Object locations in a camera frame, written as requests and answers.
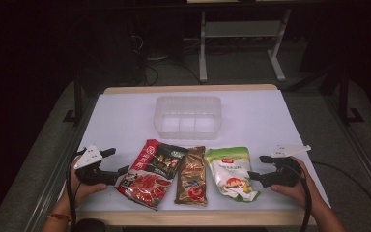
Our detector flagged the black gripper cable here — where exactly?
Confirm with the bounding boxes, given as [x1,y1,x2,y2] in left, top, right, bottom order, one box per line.
[65,147,89,232]
[288,158,313,232]

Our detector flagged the thin black floor cable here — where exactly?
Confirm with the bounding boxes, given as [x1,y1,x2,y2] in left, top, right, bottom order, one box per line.
[312,160,371,228]

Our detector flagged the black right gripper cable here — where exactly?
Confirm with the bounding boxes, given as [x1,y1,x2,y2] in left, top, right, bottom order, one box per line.
[288,158,313,232]

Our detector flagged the gold brown food packet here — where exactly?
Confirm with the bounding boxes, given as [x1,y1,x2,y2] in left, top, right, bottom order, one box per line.
[174,145,209,208]

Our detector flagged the red string bracelet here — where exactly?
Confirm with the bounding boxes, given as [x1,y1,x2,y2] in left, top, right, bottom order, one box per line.
[46,213,73,223]

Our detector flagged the person's right hand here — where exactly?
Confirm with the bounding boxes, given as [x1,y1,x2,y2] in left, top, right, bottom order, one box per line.
[270,156,314,209]

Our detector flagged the white table mat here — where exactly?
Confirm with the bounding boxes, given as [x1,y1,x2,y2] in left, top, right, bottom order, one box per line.
[75,89,332,213]

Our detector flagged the green and white food packet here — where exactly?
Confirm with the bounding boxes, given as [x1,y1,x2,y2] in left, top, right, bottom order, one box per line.
[204,146,261,203]

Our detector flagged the aluminium frame rail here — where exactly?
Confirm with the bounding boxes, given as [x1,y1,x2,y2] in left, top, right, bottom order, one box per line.
[22,96,99,232]
[321,93,371,211]

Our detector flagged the white metal stand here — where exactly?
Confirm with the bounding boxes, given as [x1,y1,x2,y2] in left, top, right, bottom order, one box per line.
[198,8,293,83]

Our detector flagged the person's left hand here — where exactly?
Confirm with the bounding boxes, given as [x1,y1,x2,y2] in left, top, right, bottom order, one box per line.
[66,157,109,208]

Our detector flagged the dark round object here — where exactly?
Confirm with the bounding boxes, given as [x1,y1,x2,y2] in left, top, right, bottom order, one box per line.
[72,218,107,232]

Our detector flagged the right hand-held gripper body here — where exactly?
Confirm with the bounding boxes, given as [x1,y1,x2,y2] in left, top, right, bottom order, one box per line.
[260,143,312,189]

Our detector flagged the black floor cables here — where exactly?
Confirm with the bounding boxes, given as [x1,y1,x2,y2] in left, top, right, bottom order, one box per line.
[131,33,204,87]

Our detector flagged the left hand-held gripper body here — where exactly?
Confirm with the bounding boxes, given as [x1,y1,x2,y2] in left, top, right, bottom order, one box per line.
[73,144,121,187]

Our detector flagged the clear plastic container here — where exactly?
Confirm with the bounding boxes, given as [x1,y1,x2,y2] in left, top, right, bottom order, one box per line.
[153,95,223,141]

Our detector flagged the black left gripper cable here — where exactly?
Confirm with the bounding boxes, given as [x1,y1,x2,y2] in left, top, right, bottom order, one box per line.
[65,147,89,232]

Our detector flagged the red and black food packet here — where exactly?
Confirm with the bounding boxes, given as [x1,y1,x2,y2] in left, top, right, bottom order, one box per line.
[115,138,189,212]

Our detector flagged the black metal stand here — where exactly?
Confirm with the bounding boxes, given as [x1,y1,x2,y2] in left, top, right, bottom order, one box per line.
[62,72,85,126]
[337,62,365,126]

